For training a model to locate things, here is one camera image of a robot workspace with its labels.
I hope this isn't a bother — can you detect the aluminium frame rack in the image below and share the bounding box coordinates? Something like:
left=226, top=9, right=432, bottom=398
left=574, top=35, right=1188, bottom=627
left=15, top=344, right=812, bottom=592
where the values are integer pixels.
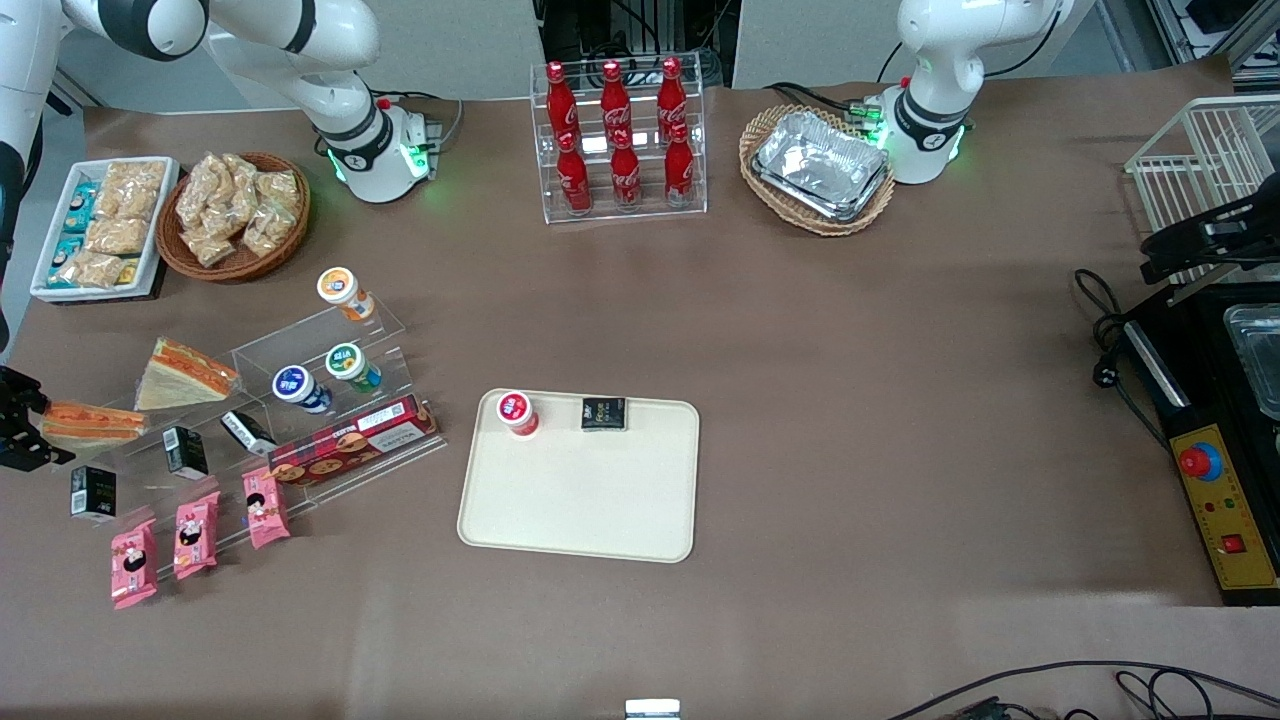
left=1145, top=0, right=1280, bottom=93

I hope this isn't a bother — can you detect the orange lid yoghurt cup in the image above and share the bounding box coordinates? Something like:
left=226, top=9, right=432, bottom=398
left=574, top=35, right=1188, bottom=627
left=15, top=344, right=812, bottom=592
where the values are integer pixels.
left=316, top=266, right=377, bottom=323

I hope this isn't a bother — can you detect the shiny metal tray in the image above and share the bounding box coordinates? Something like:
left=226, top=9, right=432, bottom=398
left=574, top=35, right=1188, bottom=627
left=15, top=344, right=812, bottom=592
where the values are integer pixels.
left=1222, top=303, right=1280, bottom=421

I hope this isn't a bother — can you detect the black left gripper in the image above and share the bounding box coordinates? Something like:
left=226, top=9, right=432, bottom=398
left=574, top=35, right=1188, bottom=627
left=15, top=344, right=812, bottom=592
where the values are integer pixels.
left=1140, top=192, right=1280, bottom=287

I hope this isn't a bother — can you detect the oval light wicker basket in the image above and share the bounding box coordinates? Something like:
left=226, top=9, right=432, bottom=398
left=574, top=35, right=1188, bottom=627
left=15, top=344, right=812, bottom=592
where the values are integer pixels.
left=738, top=104, right=897, bottom=238

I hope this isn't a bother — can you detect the long red cookie box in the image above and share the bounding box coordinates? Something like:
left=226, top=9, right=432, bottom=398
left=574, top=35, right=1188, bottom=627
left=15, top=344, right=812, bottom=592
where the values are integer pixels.
left=268, top=395, right=441, bottom=488

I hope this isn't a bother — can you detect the aluminium foil tray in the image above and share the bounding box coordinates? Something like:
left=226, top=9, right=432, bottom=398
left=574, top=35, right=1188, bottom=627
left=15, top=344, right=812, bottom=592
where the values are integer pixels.
left=757, top=110, right=889, bottom=209
left=750, top=160, right=893, bottom=224

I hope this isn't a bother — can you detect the round brown wicker basket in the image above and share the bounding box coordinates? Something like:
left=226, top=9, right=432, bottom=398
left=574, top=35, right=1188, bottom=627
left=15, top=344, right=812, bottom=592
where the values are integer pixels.
left=155, top=152, right=312, bottom=284

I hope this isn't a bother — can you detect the clear acrylic display stand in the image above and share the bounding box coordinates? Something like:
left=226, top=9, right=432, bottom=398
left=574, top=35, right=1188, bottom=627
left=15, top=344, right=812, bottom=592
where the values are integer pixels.
left=60, top=295, right=449, bottom=583

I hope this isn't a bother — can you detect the triangle sandwich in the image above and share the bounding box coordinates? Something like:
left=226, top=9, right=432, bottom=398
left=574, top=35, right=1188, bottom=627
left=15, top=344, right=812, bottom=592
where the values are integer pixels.
left=40, top=400, right=149, bottom=448
left=134, top=337, right=242, bottom=412

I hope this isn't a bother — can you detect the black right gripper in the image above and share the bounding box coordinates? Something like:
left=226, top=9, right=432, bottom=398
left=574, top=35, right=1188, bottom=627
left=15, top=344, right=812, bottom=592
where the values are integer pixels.
left=0, top=365, right=77, bottom=471

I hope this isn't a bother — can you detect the green lid yoghurt cup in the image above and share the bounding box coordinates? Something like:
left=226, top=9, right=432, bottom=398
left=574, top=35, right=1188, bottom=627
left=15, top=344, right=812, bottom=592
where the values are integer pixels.
left=325, top=342, right=383, bottom=393

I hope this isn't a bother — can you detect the long black cable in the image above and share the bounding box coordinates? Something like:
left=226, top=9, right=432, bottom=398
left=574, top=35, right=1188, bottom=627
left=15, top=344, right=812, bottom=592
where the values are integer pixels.
left=885, top=659, right=1280, bottom=720

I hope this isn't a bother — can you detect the cream plastic serving tray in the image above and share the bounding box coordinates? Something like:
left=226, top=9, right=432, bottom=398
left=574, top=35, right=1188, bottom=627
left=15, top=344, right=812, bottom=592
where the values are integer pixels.
left=457, top=387, right=701, bottom=564

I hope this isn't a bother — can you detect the beige cracker packet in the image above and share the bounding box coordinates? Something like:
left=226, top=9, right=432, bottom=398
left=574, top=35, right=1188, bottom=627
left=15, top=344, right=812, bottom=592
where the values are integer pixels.
left=85, top=218, right=151, bottom=256
left=95, top=185, right=161, bottom=221
left=105, top=160, right=168, bottom=193
left=55, top=250, right=126, bottom=289

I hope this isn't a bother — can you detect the grey arm base cable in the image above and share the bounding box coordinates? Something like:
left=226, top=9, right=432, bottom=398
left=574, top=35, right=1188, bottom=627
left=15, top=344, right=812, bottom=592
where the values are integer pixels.
left=375, top=92, right=467, bottom=153

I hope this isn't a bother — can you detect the coiled black cable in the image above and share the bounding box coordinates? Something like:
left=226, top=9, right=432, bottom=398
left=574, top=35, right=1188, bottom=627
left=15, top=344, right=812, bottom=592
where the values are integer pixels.
left=1113, top=668, right=1280, bottom=720

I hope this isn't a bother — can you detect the black sealing machine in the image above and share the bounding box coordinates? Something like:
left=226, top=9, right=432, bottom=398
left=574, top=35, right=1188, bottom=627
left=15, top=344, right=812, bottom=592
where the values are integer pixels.
left=1120, top=280, right=1280, bottom=608

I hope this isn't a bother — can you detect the black cable with plug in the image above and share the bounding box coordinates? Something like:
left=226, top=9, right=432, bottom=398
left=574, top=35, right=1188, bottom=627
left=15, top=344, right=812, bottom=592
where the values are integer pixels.
left=1073, top=268, right=1176, bottom=451

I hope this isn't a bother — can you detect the yellow control panel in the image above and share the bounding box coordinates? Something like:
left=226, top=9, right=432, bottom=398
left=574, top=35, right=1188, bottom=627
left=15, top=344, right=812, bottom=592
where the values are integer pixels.
left=1170, top=424, right=1280, bottom=592

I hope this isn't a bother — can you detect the red cola bottle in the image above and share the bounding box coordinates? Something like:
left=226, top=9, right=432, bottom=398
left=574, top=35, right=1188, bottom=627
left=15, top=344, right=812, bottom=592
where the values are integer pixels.
left=598, top=60, right=633, bottom=141
left=556, top=132, right=593, bottom=215
left=545, top=62, right=581, bottom=141
left=610, top=128, right=643, bottom=209
left=656, top=57, right=689, bottom=141
left=664, top=122, right=696, bottom=204

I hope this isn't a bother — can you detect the white wire basket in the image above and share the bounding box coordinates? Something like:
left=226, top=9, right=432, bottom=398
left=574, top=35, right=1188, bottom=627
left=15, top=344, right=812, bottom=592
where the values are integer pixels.
left=1125, top=95, right=1280, bottom=291

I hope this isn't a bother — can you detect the white rectangular dish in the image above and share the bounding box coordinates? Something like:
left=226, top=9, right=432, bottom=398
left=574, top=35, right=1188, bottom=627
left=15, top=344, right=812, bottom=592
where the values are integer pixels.
left=30, top=157, right=182, bottom=303

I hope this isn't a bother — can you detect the clear acrylic bottle rack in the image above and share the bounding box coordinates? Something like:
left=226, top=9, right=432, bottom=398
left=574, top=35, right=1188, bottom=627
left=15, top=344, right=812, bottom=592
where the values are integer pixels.
left=529, top=62, right=709, bottom=225

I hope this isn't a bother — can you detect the black cable bundle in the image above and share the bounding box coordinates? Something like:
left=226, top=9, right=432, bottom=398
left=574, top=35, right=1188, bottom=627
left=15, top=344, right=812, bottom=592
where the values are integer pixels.
left=535, top=0, right=736, bottom=91

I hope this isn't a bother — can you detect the clear bag of puffs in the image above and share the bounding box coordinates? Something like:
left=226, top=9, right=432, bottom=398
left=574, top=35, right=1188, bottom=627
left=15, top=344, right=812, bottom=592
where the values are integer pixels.
left=243, top=205, right=296, bottom=258
left=218, top=153, right=259, bottom=201
left=178, top=155, right=226, bottom=226
left=215, top=190, right=256, bottom=239
left=255, top=170, right=301, bottom=213
left=183, top=225, right=236, bottom=268

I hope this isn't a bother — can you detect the blue lid yoghurt cup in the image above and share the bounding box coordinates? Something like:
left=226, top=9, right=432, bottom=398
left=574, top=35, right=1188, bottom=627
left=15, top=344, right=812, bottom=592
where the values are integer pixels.
left=272, top=365, right=333, bottom=415

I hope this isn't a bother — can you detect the red lid yoghurt cup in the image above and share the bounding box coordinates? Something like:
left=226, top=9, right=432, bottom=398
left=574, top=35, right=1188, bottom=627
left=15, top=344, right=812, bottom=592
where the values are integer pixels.
left=496, top=390, right=542, bottom=439

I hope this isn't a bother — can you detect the pink snack packet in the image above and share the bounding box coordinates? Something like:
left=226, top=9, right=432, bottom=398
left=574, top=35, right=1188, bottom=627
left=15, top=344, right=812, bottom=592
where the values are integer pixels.
left=243, top=466, right=292, bottom=550
left=173, top=491, right=221, bottom=581
left=110, top=519, right=159, bottom=610

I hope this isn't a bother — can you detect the black arm base cable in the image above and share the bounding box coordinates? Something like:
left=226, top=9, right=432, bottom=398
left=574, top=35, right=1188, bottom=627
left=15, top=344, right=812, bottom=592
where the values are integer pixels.
left=765, top=80, right=883, bottom=127

